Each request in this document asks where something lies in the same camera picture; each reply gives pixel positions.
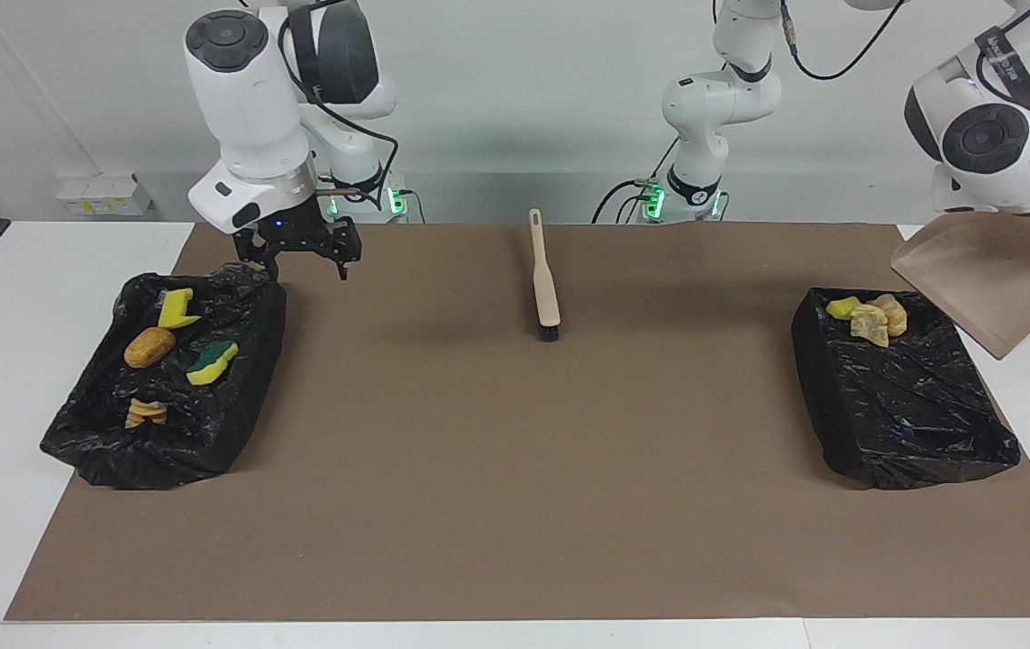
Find brown round bread roll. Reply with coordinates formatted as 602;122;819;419
124;327;177;370

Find pale cream bread piece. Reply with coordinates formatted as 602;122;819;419
850;305;889;349

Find notched yellow sponge piece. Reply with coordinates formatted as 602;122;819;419
158;288;202;330

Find large orange striped bread chunk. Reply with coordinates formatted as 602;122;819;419
124;399;169;429

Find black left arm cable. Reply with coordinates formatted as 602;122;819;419
591;0;1030;224

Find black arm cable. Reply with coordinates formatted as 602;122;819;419
591;0;1030;224
278;0;400;214

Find large brown table mat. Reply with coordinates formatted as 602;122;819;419
5;223;1030;621

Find black bag lined bin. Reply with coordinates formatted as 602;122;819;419
791;288;1022;490
39;262;287;490

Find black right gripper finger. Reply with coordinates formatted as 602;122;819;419
247;245;286;284
331;225;362;282

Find yellow green scrub sponge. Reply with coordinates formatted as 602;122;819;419
187;341;240;387

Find white wall socket box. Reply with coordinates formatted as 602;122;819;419
57;173;155;217

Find beige plastic dustpan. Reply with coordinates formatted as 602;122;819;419
891;162;1030;361

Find small orange striped bread piece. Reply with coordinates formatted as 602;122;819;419
871;294;909;338

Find beige hand brush black bristles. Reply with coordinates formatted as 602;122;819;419
528;208;562;343

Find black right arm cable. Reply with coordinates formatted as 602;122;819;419
278;0;400;214

